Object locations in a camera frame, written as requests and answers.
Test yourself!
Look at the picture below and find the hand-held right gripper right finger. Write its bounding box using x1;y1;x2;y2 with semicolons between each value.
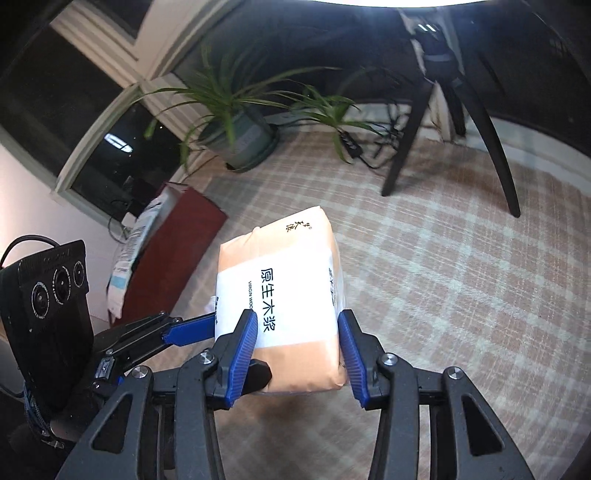
337;309;536;480

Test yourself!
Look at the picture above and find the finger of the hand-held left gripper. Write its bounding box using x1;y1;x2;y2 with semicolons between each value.
95;311;221;371

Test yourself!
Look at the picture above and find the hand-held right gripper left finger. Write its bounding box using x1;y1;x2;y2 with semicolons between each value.
55;309;274;480

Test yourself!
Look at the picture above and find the orange tissue pack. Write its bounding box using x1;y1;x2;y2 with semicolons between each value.
215;206;350;394

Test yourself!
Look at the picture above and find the red-brown cardboard box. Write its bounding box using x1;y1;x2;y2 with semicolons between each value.
108;182;230;325

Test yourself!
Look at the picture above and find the white mailing bag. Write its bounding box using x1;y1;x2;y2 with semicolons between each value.
107;186;180;320

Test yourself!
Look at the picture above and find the beige plaid mat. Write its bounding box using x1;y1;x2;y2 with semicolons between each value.
139;124;591;480

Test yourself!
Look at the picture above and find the grey-green plant pot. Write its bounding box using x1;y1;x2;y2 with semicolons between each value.
198;110;280;173

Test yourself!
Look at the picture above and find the black power strip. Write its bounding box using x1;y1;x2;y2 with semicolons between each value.
339;130;366;164

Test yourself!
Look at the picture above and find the green spider plant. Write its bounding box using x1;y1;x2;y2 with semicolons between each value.
139;39;399;180

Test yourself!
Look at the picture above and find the black tripod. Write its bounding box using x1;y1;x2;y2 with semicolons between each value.
381;9;522;219

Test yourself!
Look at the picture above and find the black cable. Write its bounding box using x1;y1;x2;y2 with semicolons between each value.
358;99;407;171

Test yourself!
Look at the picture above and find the window with white frame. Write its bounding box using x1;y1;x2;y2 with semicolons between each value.
0;0;245;222

